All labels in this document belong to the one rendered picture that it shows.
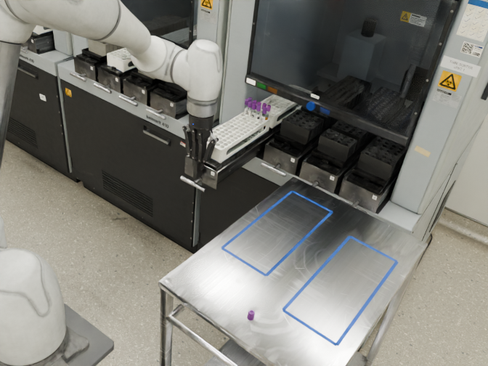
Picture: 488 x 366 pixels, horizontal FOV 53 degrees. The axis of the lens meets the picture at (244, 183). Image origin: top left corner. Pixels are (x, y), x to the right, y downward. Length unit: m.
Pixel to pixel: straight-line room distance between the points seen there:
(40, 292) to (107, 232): 1.51
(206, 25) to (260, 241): 0.87
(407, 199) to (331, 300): 0.59
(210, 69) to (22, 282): 0.72
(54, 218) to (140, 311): 0.75
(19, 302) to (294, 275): 0.62
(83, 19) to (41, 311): 0.56
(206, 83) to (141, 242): 1.26
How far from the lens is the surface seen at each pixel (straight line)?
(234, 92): 1.84
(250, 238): 1.30
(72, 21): 0.93
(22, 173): 3.00
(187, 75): 1.38
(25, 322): 1.06
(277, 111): 1.82
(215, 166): 1.55
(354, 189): 1.62
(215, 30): 1.82
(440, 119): 1.53
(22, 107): 2.85
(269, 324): 1.12
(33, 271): 1.03
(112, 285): 2.28
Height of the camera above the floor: 1.70
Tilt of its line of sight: 36 degrees down
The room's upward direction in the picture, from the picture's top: 8 degrees clockwise
